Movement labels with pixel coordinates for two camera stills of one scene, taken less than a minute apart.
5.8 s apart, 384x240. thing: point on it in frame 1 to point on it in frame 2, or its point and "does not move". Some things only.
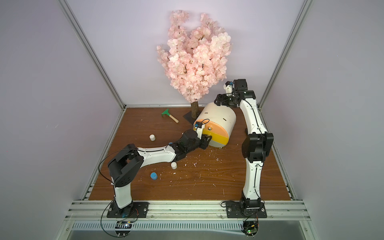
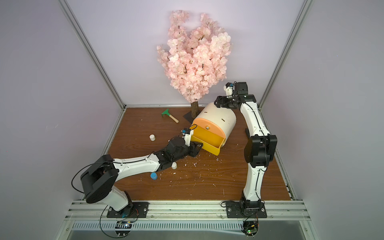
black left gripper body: (202, 143) to (190, 151)
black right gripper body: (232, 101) does not move
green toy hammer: (167, 112) does not move
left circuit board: (123, 228) does not move
